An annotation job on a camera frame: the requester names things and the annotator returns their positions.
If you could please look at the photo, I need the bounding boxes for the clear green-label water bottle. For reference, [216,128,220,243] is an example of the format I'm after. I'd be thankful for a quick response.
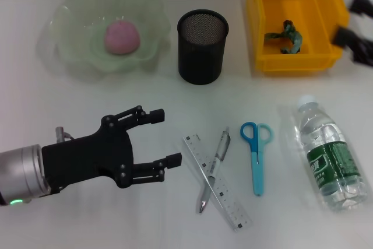
[295,94,368,212]

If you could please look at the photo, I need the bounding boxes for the grey retractable pen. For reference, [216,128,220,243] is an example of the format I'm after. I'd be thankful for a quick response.
[199,126,231,214]

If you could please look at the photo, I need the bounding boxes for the yellow plastic bin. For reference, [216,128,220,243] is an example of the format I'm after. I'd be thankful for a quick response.
[246,0,350,76]

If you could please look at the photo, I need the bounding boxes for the blue handled scissors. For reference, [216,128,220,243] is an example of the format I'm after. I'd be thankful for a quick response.
[240,121,275,197]

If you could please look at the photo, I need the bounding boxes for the transparent plastic ruler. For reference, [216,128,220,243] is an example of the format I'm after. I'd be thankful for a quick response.
[182,134,253,233]

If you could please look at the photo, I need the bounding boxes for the pink peach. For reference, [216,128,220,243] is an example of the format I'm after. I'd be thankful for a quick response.
[104,19,141,55]

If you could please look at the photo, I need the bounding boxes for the black mesh pen holder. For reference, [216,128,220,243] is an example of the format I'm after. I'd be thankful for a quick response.
[177,9,230,86]

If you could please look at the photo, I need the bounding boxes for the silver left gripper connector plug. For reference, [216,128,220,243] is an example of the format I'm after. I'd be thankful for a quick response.
[54,126,74,143]

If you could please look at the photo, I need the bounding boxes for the green glass fruit plate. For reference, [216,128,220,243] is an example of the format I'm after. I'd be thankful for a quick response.
[48,0,173,75]

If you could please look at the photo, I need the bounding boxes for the green plastic wrapper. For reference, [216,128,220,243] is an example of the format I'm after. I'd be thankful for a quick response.
[264,19,304,55]

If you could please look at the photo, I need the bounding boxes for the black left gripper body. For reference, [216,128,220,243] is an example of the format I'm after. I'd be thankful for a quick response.
[41,114,135,196]

